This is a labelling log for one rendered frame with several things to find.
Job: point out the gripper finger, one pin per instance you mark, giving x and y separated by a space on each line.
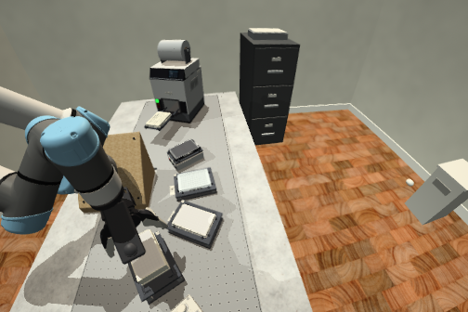
149 218
107 242

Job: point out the grey cylinder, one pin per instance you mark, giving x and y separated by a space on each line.
172 49

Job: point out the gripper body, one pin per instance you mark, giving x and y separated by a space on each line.
128 198

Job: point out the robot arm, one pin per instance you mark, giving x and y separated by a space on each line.
76 149

